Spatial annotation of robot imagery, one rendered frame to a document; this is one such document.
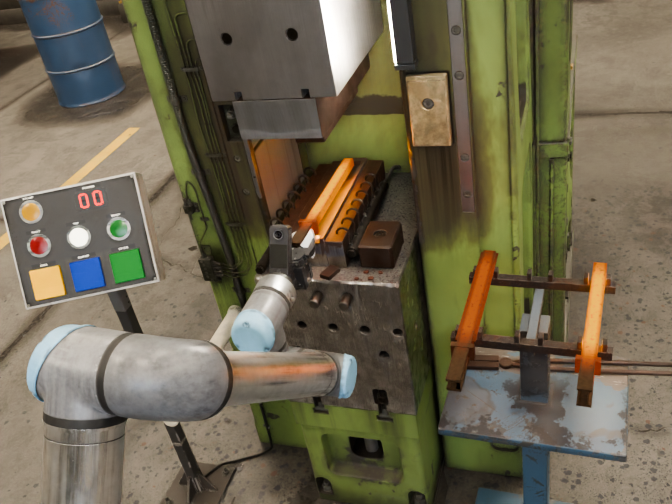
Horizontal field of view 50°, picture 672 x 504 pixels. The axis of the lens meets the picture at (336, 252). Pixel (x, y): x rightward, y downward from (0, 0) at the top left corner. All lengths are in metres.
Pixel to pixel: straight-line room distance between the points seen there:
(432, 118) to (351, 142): 0.54
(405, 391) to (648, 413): 1.02
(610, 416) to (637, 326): 1.30
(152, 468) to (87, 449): 1.67
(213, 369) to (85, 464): 0.22
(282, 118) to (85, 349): 0.78
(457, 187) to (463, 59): 0.32
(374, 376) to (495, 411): 0.37
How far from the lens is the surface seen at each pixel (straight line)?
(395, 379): 1.91
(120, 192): 1.85
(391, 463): 2.26
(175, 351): 1.00
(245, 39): 1.57
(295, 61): 1.55
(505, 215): 1.78
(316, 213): 1.76
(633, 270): 3.27
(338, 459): 2.32
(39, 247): 1.91
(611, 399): 1.75
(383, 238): 1.74
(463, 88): 1.63
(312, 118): 1.59
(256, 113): 1.63
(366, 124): 2.11
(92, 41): 6.26
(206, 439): 2.75
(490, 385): 1.76
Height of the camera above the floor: 1.93
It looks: 33 degrees down
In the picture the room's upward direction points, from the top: 11 degrees counter-clockwise
